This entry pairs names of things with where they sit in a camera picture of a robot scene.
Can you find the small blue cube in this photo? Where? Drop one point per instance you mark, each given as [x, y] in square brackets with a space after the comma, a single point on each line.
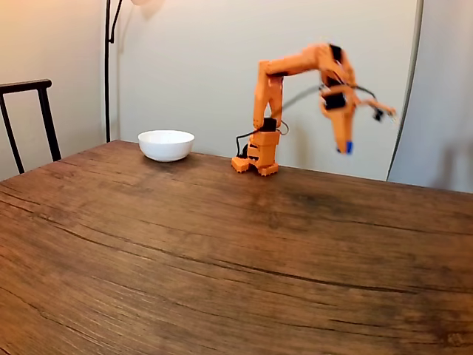
[346, 148]

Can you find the white bowl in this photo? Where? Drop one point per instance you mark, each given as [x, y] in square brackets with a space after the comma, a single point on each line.
[166, 146]

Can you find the black floor lamp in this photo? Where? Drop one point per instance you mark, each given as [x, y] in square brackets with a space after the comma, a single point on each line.
[107, 74]

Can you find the black chair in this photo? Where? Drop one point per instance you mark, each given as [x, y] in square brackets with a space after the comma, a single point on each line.
[44, 107]

